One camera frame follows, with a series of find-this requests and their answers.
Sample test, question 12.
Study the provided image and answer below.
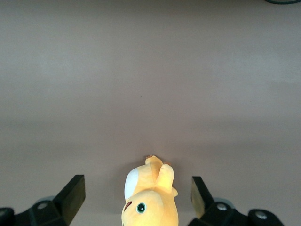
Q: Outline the brown table cover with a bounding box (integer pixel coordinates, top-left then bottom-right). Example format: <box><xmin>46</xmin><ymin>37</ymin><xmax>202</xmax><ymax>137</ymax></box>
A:
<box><xmin>0</xmin><ymin>0</ymin><xmax>301</xmax><ymax>226</ymax></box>

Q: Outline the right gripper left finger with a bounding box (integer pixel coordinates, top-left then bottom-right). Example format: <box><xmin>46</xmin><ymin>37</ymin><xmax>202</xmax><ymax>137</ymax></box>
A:
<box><xmin>0</xmin><ymin>174</ymin><xmax>86</xmax><ymax>226</ymax></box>

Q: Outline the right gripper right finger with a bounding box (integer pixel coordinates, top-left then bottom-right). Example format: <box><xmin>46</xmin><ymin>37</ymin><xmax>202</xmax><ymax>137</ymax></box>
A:
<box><xmin>189</xmin><ymin>176</ymin><xmax>283</xmax><ymax>226</ymax></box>

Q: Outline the yellow plush toy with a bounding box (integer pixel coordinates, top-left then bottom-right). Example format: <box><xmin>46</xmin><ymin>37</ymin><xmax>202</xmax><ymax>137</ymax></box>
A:
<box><xmin>121</xmin><ymin>154</ymin><xmax>179</xmax><ymax>226</ymax></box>

